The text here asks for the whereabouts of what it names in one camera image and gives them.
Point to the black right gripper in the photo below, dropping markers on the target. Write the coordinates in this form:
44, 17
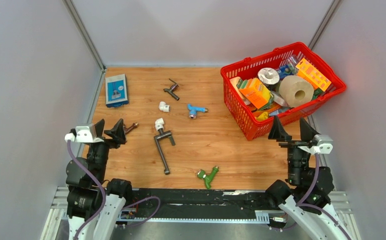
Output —
276, 133

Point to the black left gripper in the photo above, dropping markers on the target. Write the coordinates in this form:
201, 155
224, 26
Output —
117, 133

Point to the white pvc elbow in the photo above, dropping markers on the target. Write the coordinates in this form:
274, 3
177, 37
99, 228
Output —
159, 124

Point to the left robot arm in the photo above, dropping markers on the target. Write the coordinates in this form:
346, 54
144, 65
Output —
92, 208

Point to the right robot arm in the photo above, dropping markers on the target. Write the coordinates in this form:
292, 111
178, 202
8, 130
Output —
304, 194

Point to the white pvc elbow fitting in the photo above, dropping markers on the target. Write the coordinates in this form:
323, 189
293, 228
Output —
164, 107

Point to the brown metal faucet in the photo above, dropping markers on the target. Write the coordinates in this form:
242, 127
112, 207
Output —
128, 129

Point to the yellow packet in basket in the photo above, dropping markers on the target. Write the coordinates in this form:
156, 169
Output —
263, 116

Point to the white packet in basket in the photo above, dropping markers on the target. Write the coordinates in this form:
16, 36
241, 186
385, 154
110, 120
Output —
278, 99

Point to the blue white faucet box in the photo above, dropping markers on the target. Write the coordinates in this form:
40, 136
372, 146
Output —
116, 91

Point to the brown toilet paper roll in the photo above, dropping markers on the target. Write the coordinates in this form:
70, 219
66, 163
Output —
296, 91

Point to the red plastic shopping basket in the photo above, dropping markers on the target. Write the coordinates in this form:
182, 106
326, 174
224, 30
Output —
249, 67

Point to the orange sponge daddy box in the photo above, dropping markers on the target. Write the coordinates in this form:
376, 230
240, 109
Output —
257, 93

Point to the silver foil tape roll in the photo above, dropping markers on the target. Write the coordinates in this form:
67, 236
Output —
268, 76

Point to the blue packet in basket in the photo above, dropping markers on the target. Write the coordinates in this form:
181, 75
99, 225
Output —
284, 71

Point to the long orange product box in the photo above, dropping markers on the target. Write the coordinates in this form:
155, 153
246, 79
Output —
309, 72

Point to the round orange sponge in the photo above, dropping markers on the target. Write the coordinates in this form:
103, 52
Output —
234, 82

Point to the dark grey metal faucet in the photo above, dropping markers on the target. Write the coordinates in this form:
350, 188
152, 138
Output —
172, 89

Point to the blue plastic faucet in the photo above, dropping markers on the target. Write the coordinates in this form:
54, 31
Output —
194, 109

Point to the green plastic faucet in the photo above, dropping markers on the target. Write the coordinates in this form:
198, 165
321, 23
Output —
207, 177

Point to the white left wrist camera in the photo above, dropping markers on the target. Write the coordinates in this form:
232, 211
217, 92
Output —
85, 134

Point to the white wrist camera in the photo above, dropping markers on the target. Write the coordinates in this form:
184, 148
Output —
85, 134
320, 144

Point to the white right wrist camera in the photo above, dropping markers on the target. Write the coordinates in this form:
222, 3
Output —
320, 144

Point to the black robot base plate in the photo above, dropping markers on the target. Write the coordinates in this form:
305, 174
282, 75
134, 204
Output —
202, 204

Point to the aluminium frame rail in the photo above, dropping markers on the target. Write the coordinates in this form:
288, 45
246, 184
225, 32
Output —
58, 213

